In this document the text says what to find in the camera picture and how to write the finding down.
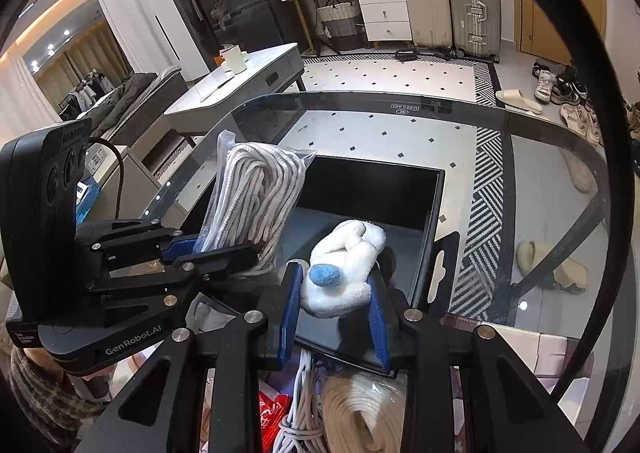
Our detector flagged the pile of shoes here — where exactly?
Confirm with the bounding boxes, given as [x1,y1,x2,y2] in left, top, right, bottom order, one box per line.
[530,60,608,148]

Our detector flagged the bagged beige rope coil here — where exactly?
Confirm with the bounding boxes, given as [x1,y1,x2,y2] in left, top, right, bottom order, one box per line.
[320,373,408,453]

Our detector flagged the clothes rack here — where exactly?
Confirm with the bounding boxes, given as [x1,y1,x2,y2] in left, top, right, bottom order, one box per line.
[57,70,118,116]

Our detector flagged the white side cabinet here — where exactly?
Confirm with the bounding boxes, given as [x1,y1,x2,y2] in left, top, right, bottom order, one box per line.
[75,145,166,224]

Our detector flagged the brown curtain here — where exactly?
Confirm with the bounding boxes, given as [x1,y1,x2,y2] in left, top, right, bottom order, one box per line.
[35,20,128,106]

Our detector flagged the black storage box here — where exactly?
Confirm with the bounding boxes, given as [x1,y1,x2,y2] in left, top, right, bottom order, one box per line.
[270,155,461,379]

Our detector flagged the white wardrobe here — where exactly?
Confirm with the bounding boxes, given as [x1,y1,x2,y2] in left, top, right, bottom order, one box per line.
[95,0,221,84]

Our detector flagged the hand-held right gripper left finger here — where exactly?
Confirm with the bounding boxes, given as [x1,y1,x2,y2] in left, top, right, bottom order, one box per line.
[75,260,306,453]

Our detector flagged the woven basket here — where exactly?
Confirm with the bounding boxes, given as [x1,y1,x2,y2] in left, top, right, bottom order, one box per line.
[316,0,363,51]

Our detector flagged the black cordless vacuum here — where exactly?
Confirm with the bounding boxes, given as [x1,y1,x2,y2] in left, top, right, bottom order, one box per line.
[395,47,463,62]

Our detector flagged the thick black cable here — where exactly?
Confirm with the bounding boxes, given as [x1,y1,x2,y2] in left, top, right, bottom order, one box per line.
[470,0,621,396]

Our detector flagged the white coffee table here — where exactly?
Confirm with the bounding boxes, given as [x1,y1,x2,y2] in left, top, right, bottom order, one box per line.
[164,42,306,134]

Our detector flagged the person's left forearm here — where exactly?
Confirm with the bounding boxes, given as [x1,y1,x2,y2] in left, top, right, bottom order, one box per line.
[0,333,116,453]

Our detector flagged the white plush toy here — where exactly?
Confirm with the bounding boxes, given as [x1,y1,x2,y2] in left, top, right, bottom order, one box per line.
[299,220,388,319]

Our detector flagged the beige suitcase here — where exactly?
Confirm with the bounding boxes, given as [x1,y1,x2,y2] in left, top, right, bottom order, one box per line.
[398,0,456,50]

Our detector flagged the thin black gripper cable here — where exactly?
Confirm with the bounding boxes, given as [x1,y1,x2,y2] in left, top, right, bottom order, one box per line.
[87,137,130,221]

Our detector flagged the beige slipper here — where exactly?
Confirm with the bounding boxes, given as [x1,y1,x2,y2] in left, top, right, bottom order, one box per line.
[562,148,596,194]
[517,240,588,291]
[495,88,543,114]

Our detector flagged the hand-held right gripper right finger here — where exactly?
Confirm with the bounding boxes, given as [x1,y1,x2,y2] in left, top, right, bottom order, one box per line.
[367,273,593,453]

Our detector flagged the bagged white rope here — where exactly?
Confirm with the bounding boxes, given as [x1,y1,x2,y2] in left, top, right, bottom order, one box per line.
[192,130,318,279]

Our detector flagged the bed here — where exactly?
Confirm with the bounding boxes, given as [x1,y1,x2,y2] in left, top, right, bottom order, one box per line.
[60,65,191,148]

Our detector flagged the red label plastic packet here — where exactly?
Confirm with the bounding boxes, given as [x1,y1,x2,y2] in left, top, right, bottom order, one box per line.
[257,393,291,453]

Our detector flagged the white cup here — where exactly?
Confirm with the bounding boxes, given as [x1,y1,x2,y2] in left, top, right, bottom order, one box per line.
[220,47,248,74]

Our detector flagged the white cable bundle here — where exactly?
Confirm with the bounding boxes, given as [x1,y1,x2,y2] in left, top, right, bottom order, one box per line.
[272,348,326,453]

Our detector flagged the silver suitcase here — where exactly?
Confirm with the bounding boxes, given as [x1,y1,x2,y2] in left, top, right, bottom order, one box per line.
[445,0,502,61]

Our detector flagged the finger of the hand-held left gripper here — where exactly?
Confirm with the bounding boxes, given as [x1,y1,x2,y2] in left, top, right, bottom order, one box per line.
[75,219,202,280]
[82,244,262,330]

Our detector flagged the black white patterned rug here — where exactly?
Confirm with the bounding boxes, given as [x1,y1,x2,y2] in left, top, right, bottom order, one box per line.
[280,53,516,324]

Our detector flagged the white cardboard box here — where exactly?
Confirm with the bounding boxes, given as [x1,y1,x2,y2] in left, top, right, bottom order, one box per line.
[86,143,118,174]

